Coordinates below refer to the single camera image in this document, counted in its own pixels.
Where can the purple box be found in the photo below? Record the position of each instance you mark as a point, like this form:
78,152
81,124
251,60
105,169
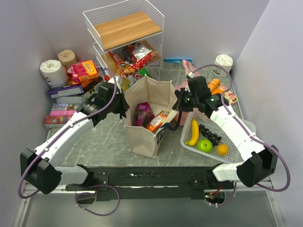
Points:
65,91

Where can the yellow banana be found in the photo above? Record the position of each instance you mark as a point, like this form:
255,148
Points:
195,133

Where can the dark grape bunch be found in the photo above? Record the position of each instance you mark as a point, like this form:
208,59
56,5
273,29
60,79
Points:
213,137

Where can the white RIO box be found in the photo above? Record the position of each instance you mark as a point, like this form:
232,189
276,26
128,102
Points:
63,107

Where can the white toilet paper roll left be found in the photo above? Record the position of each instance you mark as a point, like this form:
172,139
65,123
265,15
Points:
53,72

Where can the white wire shelf rack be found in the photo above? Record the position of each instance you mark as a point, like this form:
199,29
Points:
117,25

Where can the green white Chubo bag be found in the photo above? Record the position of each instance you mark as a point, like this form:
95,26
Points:
129,80

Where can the purple snack bag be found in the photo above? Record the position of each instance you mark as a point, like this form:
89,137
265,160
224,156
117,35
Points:
143,115

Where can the croissant bread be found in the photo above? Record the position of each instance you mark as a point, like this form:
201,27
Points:
213,84

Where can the red pink box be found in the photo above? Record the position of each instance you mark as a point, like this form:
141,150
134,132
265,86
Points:
58,118

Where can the orange candy bag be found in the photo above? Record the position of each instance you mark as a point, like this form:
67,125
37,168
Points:
157,121

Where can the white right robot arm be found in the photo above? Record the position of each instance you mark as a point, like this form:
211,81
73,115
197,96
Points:
259,162

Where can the orange fruit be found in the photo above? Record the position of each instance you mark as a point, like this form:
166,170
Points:
222,150

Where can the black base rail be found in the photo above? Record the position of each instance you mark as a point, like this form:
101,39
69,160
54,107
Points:
138,182

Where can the white toilet paper roll right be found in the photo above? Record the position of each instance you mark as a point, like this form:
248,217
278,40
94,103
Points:
225,61

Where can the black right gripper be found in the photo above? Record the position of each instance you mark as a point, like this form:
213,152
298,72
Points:
179,102

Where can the white toilet paper roll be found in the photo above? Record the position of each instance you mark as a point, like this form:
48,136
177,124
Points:
225,61
53,72

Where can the beige canvas tote bag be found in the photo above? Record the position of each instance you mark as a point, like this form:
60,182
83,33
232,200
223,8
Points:
161,96

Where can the white plastic basket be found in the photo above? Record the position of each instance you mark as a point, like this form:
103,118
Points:
233,156

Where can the green apple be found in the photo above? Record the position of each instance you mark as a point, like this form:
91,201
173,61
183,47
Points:
205,146

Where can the red silver snack bag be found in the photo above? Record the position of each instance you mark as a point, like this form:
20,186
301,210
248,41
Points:
141,54

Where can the orange carrot piece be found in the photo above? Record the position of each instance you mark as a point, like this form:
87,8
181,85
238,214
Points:
217,91

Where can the blue white tissue box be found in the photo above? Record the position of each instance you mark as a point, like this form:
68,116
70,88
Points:
172,63

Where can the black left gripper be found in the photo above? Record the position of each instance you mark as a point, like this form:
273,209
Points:
119,104

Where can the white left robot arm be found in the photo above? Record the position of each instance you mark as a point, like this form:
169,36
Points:
40,167

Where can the pink orange snack box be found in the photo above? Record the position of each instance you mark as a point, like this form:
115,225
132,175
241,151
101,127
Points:
83,71

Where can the brown toilet paper roll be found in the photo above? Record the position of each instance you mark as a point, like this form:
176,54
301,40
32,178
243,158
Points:
67,58

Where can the red yellow snack bag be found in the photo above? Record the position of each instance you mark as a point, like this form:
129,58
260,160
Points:
124,61

